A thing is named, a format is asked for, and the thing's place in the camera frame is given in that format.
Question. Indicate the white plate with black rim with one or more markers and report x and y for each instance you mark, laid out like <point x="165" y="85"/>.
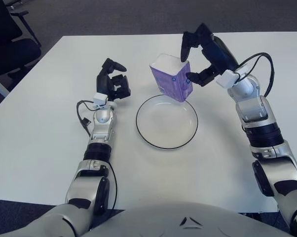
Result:
<point x="167" y="128"/>

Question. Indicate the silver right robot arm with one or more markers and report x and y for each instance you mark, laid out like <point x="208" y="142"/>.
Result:
<point x="262" y="118"/>

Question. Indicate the grey robot torso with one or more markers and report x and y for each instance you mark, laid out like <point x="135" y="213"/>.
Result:
<point x="163" y="222"/>

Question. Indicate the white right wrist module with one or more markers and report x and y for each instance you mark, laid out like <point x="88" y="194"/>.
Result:
<point x="227" y="79"/>

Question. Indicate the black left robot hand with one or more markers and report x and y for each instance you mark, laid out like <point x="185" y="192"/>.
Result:
<point x="102" y="84"/>

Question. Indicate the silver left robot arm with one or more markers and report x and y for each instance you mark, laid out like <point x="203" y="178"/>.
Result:
<point x="101" y="128"/>

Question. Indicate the black office chair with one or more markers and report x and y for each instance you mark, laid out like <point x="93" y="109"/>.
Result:
<point x="8" y="49"/>

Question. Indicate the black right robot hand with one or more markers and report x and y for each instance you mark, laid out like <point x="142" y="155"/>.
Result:
<point x="218" y="53"/>

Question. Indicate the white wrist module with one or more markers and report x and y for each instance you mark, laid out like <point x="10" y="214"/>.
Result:
<point x="100" y="98"/>
<point x="227" y="79"/>

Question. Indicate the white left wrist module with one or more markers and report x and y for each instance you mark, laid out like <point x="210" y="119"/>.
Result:
<point x="100" y="98"/>

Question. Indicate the purple tissue paper pack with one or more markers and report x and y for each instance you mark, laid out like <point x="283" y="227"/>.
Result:
<point x="172" y="79"/>

